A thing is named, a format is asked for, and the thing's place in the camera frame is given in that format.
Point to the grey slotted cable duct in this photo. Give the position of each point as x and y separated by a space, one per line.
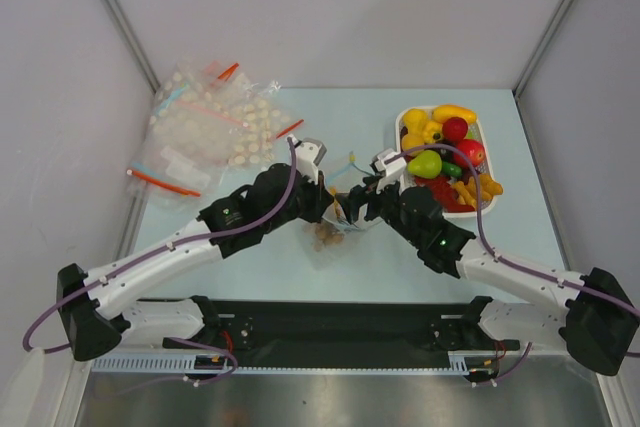
202 364

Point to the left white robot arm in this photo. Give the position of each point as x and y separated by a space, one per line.
107 307

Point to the clear blue-zipper bag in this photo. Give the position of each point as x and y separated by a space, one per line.
340 175

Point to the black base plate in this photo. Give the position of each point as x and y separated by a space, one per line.
263 328

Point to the yellow mango toy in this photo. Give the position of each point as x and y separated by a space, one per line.
444 112

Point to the orange ginger toy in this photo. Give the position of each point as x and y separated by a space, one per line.
475 192

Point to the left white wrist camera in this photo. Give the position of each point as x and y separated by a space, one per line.
308 155

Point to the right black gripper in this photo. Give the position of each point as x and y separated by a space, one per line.
372 198

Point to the red chili toy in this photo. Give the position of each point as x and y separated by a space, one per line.
444 194

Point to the pile of spare zip bags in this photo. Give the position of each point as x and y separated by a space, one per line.
204 122

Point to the brown longan bunch toy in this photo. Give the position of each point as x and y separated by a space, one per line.
326 235

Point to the red strawberry toy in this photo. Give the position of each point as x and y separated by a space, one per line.
455 129

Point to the white perforated basket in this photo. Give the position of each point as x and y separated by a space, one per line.
446 154

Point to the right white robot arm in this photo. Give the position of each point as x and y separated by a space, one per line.
589 316

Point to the orange toy fruit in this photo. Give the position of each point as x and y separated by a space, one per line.
410 141

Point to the red apple toy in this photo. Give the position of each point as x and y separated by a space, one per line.
473 150

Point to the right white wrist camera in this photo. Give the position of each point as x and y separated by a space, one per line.
388 166

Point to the yellow bell pepper toy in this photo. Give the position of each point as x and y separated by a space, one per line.
432 132

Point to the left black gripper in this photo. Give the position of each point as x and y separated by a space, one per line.
319 200

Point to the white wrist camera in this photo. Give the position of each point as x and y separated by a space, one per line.
308 155
388 166

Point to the green pear toy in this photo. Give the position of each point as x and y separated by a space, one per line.
426 165

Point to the yellow pear toy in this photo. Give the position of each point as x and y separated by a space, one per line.
414 120

